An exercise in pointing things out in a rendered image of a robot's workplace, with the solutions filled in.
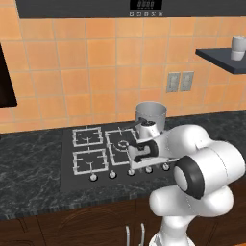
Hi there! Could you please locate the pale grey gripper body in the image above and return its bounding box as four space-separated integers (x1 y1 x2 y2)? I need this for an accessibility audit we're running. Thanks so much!
127 146 180 170

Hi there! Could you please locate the large white burner grate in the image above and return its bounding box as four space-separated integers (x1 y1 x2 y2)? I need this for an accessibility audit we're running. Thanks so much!
104 127 142 166

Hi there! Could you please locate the small white burner grate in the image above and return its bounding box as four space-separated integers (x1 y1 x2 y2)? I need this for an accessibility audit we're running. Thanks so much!
71 126 105 148
72 148 109 176

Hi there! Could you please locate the silver cooking pot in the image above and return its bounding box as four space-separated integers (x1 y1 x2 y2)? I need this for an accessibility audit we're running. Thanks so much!
135 102 168 130

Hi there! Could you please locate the black gas hob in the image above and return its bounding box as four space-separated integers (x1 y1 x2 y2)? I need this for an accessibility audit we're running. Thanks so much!
60 122 181 194

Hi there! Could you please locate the white cup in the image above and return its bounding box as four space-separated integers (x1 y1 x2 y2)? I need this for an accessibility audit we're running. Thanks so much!
230 35 246 62

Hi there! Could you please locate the dark microwave oven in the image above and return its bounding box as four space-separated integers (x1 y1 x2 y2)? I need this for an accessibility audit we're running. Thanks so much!
0 43 18 109

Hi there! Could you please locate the dark range hood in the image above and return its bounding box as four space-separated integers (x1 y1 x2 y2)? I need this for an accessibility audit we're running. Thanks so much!
14 0 246 19

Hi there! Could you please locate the silver cupboard handle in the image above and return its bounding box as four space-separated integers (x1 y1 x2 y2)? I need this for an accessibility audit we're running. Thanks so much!
124 225 131 246
139 222 146 246

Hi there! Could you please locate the grey wall socket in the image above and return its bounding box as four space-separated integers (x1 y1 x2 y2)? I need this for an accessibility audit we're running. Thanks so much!
180 70 195 92
165 71 182 93

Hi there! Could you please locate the dark wall shelf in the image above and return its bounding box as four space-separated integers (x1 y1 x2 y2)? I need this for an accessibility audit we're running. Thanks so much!
194 47 246 76

